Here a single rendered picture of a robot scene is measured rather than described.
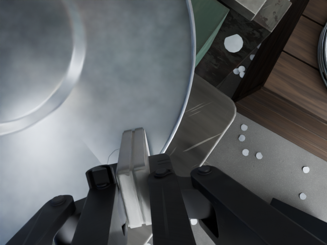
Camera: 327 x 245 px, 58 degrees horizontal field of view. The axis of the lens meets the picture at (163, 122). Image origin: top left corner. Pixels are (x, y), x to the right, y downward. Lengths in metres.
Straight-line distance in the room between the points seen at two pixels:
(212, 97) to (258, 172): 0.84
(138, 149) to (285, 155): 0.94
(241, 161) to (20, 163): 0.87
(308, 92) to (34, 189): 0.62
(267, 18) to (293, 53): 0.32
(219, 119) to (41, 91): 0.13
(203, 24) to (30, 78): 0.23
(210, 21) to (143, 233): 0.26
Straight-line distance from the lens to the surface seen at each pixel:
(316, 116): 0.74
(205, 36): 0.37
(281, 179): 1.08
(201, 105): 0.22
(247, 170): 1.04
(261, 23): 0.43
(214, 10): 0.39
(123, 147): 0.17
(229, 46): 0.37
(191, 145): 0.21
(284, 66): 0.72
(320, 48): 0.74
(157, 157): 0.16
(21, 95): 0.23
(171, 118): 0.21
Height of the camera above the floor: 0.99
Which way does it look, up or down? 86 degrees down
